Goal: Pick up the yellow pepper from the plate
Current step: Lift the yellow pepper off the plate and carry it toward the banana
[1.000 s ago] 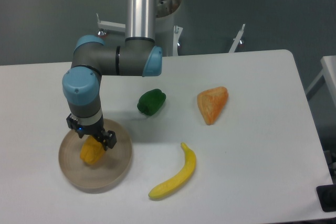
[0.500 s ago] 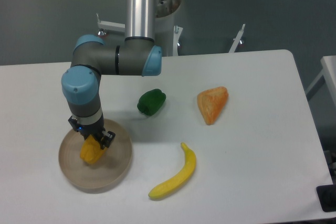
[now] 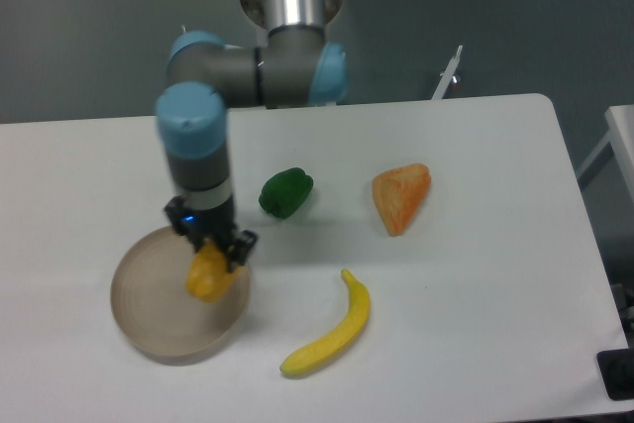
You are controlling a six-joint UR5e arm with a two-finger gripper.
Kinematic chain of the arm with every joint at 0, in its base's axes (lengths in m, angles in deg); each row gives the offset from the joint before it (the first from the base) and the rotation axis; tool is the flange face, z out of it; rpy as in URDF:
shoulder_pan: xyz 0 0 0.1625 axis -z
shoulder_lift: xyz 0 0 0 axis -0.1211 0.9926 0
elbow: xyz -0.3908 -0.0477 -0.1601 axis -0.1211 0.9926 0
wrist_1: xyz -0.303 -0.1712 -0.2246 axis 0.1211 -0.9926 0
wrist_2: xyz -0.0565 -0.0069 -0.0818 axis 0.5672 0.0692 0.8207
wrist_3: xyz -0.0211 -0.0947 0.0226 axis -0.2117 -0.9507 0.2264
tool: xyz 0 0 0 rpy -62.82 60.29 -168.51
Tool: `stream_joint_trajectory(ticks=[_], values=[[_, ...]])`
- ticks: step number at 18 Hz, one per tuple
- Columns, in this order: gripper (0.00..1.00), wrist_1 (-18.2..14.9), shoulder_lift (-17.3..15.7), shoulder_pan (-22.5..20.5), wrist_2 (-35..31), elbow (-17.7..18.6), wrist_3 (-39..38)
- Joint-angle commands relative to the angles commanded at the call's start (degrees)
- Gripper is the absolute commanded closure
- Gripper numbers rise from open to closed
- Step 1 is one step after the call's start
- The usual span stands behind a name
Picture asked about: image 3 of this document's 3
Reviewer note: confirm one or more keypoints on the white side table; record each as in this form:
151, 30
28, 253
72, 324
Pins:
616, 143

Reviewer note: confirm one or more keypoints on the green bell pepper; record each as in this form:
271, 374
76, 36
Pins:
283, 194

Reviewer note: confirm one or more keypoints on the orange toast sandwich triangle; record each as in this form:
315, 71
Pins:
398, 194

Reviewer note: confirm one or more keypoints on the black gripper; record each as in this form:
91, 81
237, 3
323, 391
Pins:
216, 225

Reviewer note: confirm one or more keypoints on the beige round plate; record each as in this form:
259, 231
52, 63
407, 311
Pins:
159, 317

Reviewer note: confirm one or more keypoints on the black box at right edge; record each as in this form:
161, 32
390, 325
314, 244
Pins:
616, 368

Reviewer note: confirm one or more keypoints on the yellow banana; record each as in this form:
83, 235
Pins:
327, 348

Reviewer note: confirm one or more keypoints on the yellow bell pepper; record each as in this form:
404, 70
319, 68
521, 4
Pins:
209, 278

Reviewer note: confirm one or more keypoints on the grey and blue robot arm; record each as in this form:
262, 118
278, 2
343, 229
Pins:
204, 79

